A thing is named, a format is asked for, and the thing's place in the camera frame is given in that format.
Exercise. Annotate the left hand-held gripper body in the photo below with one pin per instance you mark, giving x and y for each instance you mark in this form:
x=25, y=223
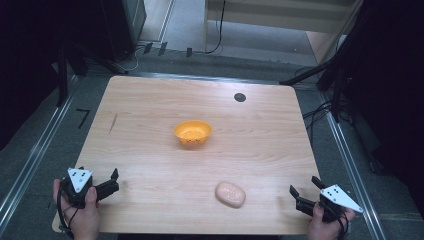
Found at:
x=79, y=180

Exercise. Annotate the black round table grommet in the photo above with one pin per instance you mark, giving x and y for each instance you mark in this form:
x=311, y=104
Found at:
x=240, y=97

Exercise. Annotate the black tape strip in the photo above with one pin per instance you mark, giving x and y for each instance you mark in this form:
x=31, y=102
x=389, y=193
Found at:
x=162, y=48
x=147, y=48
x=189, y=52

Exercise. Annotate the black metal stand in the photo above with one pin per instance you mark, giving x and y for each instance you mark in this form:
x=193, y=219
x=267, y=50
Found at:
x=62, y=76
x=306, y=75

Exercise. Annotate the dark curtain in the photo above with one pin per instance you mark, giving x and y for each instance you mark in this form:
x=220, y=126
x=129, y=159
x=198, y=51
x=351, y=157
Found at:
x=23, y=66
x=393, y=83

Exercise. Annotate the beige wooden platform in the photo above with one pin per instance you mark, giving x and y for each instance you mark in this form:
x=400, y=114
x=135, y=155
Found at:
x=266, y=16

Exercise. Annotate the metal floor rail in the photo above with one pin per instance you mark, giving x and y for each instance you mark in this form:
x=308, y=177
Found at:
x=200, y=77
x=353, y=173
x=36, y=153

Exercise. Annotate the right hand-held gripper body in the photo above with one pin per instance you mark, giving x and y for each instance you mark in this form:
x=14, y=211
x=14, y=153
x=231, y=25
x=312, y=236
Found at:
x=338, y=198

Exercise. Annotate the person's right hand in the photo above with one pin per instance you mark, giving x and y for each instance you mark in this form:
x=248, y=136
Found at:
x=323, y=230

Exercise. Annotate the person's left hand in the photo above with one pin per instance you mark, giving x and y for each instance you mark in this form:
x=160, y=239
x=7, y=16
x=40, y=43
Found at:
x=83, y=220

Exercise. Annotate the black computer tower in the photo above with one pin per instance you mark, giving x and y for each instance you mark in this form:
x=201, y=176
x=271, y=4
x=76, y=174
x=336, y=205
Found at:
x=123, y=26

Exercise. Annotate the orange plastic strainer bowl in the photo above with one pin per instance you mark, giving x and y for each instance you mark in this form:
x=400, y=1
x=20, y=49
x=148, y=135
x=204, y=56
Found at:
x=193, y=131

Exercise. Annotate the pale pink bread roll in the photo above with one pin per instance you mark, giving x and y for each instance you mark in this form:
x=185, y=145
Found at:
x=230, y=195

